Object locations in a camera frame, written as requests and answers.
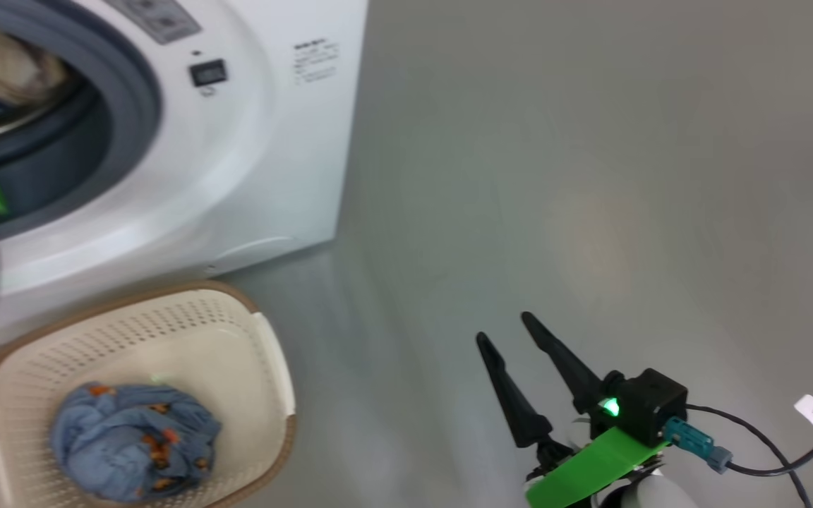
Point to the grey rubber door gasket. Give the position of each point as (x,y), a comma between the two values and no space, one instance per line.
(124,99)

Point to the round filter cover panel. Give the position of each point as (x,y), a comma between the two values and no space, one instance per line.
(258,248)

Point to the cream beige garment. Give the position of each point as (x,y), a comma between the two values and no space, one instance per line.
(4,67)

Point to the white washing machine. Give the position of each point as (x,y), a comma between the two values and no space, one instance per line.
(237,162)

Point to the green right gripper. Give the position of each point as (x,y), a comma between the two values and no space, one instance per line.
(590,469)

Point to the blue bear-print garment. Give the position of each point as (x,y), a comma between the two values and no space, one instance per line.
(131,441)

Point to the black door lock slot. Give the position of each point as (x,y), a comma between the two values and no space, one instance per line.
(208,73)

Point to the cream laundry basket brown rim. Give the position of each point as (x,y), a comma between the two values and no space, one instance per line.
(237,367)

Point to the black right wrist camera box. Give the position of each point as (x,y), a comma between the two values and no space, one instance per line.
(646,402)

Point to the grey warning sticker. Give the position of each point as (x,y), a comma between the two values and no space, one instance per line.
(156,17)

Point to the small printed text label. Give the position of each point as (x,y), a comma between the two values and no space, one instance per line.
(316,62)

